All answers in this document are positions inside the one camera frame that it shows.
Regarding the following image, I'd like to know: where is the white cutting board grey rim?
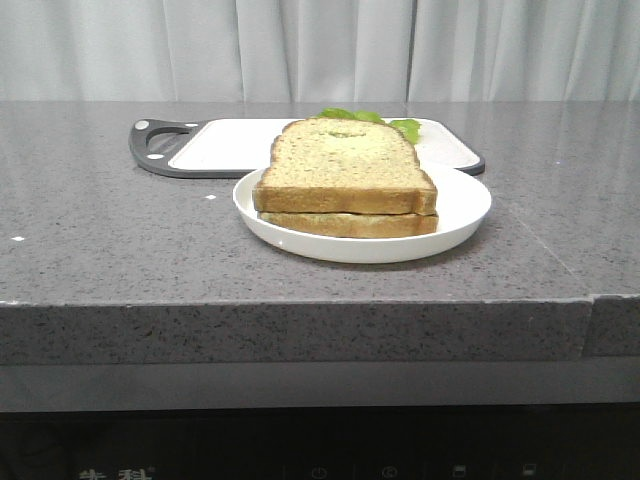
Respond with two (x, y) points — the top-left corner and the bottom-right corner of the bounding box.
(129, 118), (485, 179)

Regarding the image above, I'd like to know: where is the bread slice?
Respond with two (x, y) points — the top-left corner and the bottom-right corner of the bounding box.
(253, 118), (437, 215)
(258, 212), (439, 239)

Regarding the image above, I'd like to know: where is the white round plate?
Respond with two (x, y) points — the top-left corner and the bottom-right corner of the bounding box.
(233, 163), (492, 264)

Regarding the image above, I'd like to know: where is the green lettuce leaf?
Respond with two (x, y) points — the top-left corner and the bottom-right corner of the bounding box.
(316, 107), (421, 145)

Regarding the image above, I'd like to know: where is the grey curtain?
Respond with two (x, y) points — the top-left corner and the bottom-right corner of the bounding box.
(1, 1), (639, 102)

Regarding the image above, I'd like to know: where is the black appliance control panel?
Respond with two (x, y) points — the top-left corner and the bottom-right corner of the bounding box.
(1, 404), (639, 479)

